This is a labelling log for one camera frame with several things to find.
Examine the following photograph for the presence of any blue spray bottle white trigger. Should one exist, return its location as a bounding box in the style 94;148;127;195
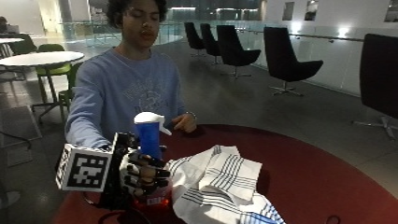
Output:
131;111;174;209

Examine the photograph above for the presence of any white cube of black markers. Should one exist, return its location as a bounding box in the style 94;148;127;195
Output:
54;143;114;193

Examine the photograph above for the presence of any white cloth with dark stripes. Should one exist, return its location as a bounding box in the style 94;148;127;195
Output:
164;144;287;224

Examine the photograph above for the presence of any the person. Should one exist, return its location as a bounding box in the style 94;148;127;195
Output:
65;0;199;151

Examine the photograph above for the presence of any black swivel chair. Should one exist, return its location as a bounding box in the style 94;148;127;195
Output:
215;24;262;78
182;21;207;58
198;22;223;65
262;26;324;97
349;33;398;142

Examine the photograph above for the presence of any green chair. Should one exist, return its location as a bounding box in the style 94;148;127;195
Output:
57;61;85;123
33;43;73;105

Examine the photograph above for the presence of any glass balustrade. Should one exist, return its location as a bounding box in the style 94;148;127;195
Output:
59;20;183;49

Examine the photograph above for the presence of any large round white table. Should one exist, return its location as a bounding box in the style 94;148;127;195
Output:
0;50;85;125

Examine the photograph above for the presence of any metal handrail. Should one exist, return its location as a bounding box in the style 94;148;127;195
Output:
235;29;365;44

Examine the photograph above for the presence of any dark chair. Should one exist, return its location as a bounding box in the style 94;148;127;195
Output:
7;33;38;56

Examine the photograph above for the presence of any black cable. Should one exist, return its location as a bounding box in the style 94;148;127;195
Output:
81;191;152;224

